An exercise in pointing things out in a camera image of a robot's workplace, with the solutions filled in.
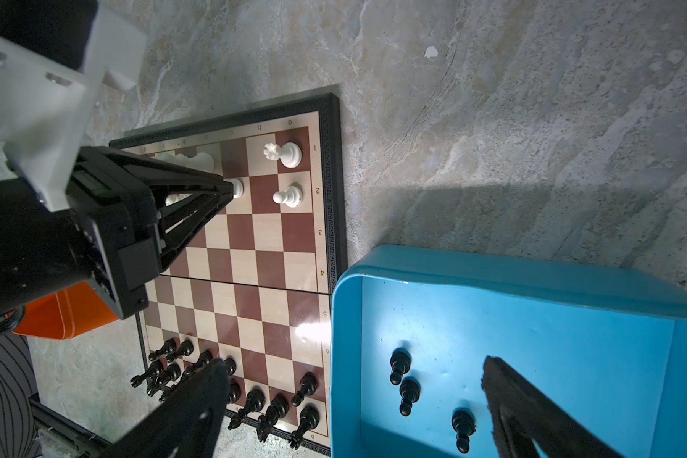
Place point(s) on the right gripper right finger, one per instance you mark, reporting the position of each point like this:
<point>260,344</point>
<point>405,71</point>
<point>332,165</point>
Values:
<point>526,423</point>

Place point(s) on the chess board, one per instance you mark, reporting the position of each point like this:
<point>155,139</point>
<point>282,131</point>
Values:
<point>256,282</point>

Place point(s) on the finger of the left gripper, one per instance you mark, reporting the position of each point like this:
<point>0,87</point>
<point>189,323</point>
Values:
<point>180,222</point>
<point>172,173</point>

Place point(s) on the blue tray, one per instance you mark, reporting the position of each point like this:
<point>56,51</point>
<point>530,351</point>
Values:
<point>608,345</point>

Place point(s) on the orange tray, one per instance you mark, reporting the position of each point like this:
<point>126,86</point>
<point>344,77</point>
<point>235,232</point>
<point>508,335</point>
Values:
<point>66,314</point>

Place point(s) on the black pieces on board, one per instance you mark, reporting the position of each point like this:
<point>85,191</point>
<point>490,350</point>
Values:
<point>167,372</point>

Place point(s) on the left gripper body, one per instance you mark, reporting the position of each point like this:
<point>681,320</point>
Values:
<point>116,212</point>

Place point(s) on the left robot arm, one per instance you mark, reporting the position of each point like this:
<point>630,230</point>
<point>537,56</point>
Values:
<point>71,213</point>

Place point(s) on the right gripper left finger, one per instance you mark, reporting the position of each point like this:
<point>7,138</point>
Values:
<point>187,424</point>

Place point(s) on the black pawn lying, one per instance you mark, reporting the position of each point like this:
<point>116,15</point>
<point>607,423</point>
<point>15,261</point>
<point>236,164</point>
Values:
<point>463,423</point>
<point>400,364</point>
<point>410,392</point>

